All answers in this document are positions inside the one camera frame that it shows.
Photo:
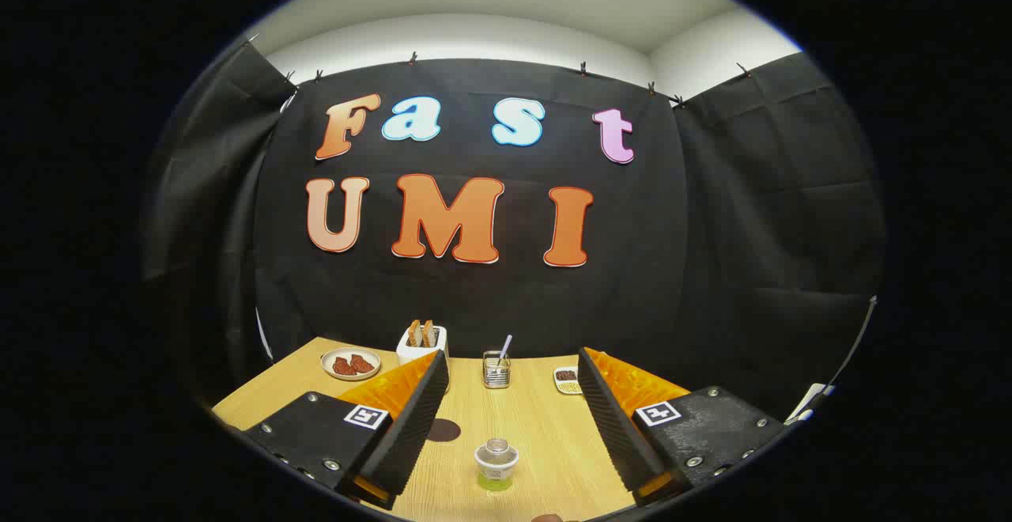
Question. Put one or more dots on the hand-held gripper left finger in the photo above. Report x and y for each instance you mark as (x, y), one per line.
(411, 427)

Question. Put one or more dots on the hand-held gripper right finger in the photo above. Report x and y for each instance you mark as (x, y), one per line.
(621, 427)

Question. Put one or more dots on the dark round coaster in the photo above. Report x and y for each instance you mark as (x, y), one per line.
(447, 430)

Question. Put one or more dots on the clear juice bottle green base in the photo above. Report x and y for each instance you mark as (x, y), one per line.
(496, 467)

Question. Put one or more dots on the white divided bean dish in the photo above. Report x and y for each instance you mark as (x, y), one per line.
(565, 380)

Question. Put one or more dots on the white toaster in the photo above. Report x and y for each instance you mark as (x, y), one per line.
(411, 353)

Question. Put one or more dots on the red-brown meat piece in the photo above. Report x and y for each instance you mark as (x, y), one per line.
(343, 366)
(363, 363)

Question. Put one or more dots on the wooden table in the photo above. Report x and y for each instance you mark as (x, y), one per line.
(538, 427)

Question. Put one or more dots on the toast slice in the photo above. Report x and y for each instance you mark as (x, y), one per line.
(428, 334)
(413, 334)

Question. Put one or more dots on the round beige plate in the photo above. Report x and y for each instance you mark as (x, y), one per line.
(328, 364)

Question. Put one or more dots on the striped straw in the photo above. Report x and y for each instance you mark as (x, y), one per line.
(505, 345)

